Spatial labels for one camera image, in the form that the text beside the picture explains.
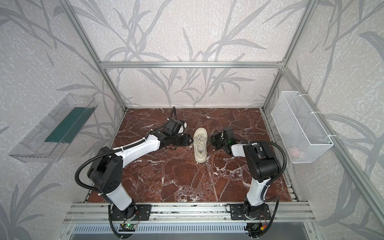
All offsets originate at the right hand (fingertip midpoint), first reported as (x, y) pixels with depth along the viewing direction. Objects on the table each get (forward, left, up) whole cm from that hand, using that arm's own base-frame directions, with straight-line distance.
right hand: (206, 132), depth 96 cm
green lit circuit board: (-49, +39, -8) cm, 63 cm away
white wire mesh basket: (-21, -39, +27) cm, 52 cm away
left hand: (-7, +8, +5) cm, 12 cm away
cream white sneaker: (-6, +4, -1) cm, 7 cm away
